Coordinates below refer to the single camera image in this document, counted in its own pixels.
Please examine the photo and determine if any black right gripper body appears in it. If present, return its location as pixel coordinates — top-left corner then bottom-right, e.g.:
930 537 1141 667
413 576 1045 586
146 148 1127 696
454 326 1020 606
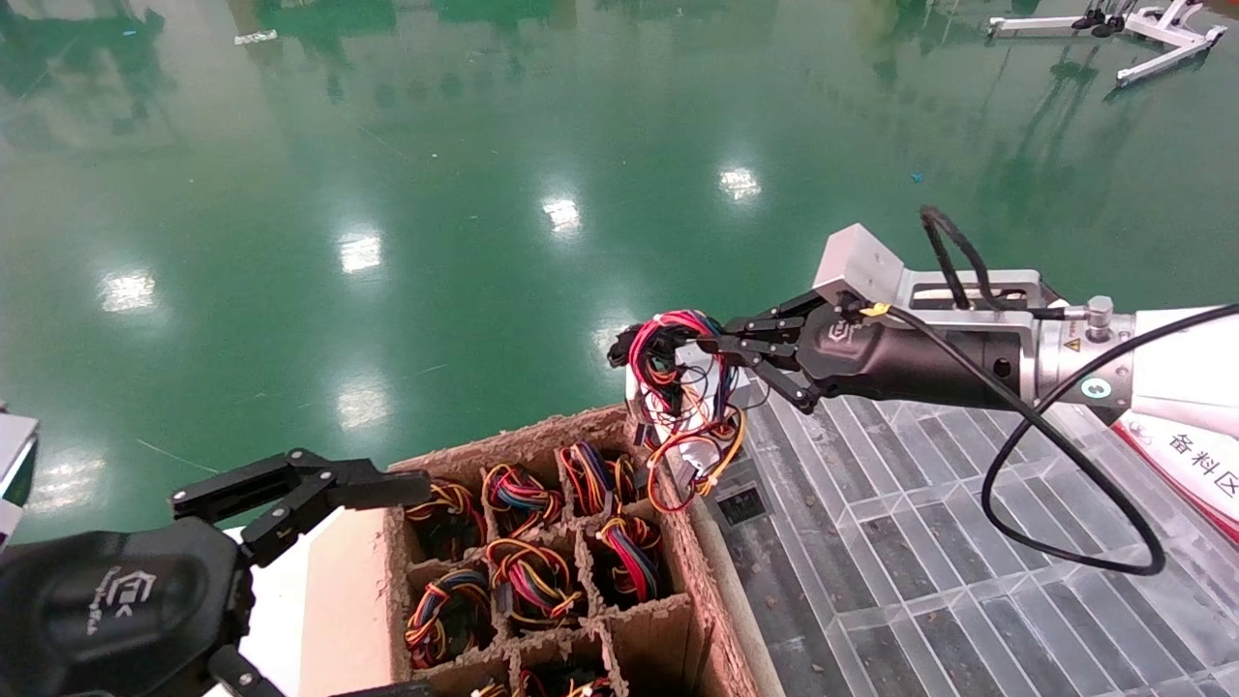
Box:
803 295 1040 409

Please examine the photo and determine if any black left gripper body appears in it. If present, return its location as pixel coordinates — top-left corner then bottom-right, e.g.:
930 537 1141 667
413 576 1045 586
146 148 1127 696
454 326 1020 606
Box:
0 518 255 697

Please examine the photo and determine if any colourful wire bundle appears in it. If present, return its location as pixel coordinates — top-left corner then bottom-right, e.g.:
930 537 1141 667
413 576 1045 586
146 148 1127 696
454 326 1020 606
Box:
624 310 752 515

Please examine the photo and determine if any brown pulp divider tray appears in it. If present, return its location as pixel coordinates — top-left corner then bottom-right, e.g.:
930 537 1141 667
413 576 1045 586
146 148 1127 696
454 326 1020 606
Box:
300 405 768 697

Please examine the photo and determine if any clear plastic compartment tray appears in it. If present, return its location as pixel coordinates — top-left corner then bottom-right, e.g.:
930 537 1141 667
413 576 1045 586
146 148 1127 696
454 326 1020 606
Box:
668 387 1239 697

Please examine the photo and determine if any white red area sign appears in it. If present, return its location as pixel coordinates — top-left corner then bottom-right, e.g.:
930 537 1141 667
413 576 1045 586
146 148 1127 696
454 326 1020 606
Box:
1113 411 1239 548

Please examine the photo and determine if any white metal floor stand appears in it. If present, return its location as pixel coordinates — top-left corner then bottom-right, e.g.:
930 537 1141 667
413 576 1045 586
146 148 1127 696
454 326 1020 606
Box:
987 0 1228 90

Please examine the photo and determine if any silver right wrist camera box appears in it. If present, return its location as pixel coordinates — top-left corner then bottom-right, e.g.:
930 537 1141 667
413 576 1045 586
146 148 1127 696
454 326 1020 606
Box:
813 223 1066 317

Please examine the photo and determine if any thick black camera cable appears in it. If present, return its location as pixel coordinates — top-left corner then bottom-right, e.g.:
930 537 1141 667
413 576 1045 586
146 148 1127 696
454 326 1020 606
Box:
919 204 1077 320

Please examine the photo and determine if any black pipe joint with straps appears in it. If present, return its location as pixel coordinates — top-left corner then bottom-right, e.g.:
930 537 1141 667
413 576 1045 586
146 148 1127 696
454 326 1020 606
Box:
608 324 679 374

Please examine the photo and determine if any thin black looping cable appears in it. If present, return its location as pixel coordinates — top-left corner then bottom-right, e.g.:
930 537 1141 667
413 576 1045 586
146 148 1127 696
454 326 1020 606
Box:
871 302 1239 578

